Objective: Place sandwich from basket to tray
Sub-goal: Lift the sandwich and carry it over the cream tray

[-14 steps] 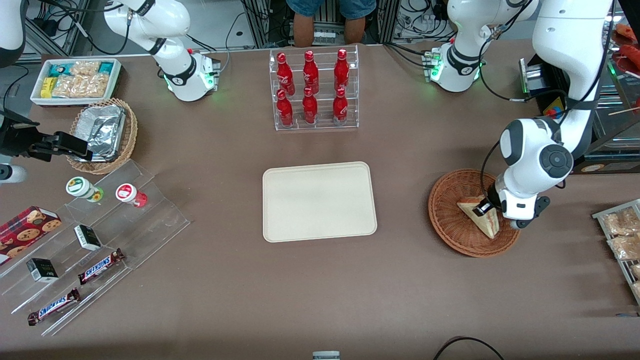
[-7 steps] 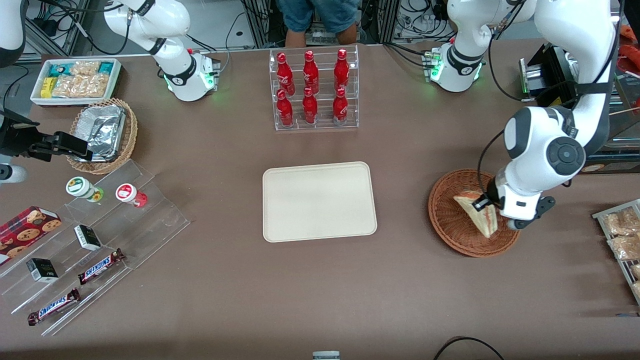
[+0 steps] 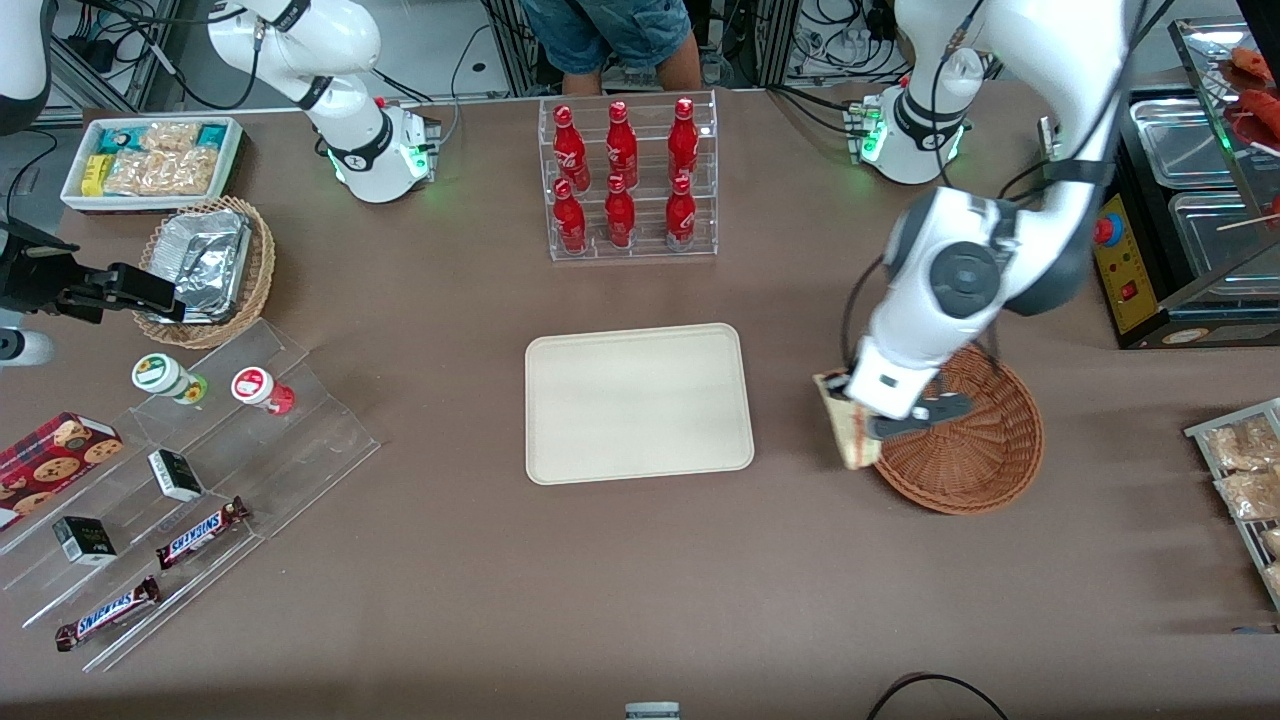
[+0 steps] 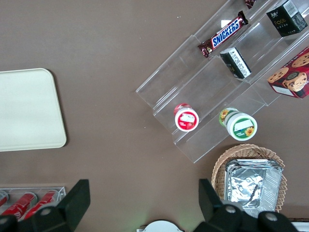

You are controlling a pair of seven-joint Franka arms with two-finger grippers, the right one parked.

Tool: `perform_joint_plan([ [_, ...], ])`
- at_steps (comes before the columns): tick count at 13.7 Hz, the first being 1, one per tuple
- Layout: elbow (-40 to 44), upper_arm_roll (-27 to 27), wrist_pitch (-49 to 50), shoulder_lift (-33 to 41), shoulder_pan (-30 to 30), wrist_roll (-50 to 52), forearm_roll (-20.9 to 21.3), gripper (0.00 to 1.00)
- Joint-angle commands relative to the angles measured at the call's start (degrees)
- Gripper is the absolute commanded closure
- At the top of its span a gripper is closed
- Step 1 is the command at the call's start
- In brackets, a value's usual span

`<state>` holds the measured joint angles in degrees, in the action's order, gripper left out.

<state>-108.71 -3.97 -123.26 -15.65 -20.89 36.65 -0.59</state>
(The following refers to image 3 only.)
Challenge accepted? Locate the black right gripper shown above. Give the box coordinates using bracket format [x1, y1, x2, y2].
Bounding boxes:
[0, 222, 187, 323]

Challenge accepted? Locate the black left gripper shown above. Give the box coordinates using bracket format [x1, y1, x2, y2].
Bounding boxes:
[822, 373, 973, 442]

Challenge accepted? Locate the triangular sandwich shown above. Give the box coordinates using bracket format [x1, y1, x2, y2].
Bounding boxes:
[813, 371, 883, 471]

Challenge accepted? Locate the large brown wicker basket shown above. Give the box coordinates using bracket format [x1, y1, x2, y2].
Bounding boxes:
[868, 340, 1046, 516]

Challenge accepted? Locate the small tan wicker basket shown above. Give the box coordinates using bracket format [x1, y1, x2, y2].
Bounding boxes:
[133, 196, 276, 350]

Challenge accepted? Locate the cream rectangular tray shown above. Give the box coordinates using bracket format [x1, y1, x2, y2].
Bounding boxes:
[525, 322, 756, 487]

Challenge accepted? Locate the green lidded drink cup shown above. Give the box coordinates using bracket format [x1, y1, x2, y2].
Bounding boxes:
[132, 353, 209, 406]

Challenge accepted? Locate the white rectangular snack box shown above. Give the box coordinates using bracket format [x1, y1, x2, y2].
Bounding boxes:
[60, 116, 244, 216]

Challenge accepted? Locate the clear bag of crackers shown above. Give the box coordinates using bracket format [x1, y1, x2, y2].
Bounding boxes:
[104, 147, 221, 197]
[143, 121, 203, 153]

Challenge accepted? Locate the red lidded drink cup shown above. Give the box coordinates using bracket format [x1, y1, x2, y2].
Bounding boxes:
[231, 366, 297, 417]

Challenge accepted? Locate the small black carton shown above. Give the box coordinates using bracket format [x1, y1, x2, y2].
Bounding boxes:
[52, 516, 118, 567]
[148, 449, 205, 503]

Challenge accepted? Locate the red cookie box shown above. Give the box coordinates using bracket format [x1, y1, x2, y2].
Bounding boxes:
[0, 412, 125, 531]

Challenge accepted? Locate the clear acrylic stepped display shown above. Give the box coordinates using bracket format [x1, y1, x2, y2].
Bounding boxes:
[0, 318, 383, 673]

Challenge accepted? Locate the brown chocolate bar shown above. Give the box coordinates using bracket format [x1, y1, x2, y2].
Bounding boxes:
[55, 576, 161, 653]
[155, 497, 251, 571]

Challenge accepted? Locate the red cola bottle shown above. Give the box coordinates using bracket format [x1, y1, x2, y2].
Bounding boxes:
[604, 174, 637, 249]
[665, 175, 698, 251]
[552, 178, 589, 255]
[605, 100, 639, 189]
[553, 104, 591, 193]
[667, 97, 700, 183]

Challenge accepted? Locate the clear acrylic bottle rack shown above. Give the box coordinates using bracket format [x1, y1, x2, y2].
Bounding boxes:
[538, 88, 719, 263]

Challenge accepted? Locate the black hot food display case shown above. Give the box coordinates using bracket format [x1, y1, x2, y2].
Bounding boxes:
[1085, 15, 1280, 351]

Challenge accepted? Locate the stainless steel pan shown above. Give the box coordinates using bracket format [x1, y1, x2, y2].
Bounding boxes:
[1130, 95, 1246, 191]
[1168, 190, 1280, 283]

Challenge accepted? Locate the person in denim shorts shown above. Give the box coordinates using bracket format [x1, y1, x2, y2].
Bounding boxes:
[520, 0, 706, 97]

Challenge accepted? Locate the red sausage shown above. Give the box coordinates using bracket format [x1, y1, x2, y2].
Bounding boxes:
[1225, 90, 1280, 151]
[1228, 45, 1279, 83]

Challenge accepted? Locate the black looped floor cable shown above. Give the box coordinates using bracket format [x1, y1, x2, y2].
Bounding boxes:
[865, 673, 1011, 720]

